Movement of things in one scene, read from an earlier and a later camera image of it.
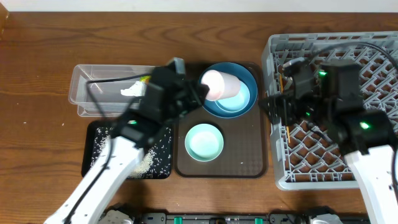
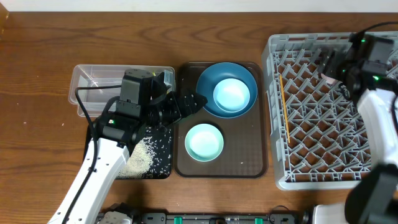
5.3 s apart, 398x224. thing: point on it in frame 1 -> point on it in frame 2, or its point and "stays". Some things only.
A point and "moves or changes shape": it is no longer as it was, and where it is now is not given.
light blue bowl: [236, 104] stays
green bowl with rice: [204, 142] stays
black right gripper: [277, 102] -> [330, 61]
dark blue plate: [244, 76] stays
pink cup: [221, 85] moves or changes shape
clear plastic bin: [108, 90] stays
